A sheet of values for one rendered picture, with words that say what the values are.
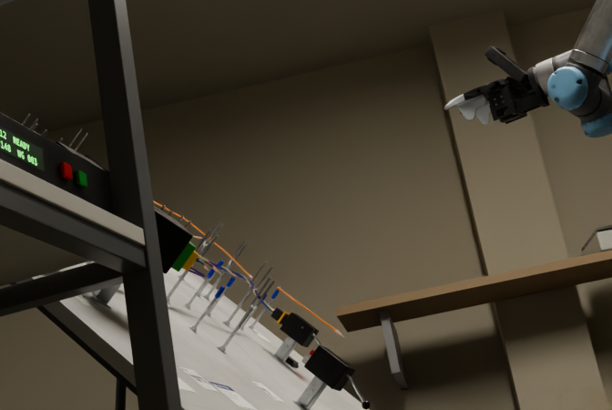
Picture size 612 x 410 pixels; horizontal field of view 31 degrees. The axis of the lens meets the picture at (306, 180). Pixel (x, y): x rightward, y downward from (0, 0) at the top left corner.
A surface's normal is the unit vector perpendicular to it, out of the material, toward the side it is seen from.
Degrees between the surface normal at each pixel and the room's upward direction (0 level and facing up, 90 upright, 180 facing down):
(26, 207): 90
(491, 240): 90
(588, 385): 90
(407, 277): 90
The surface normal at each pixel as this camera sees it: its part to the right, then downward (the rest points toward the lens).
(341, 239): -0.15, -0.31
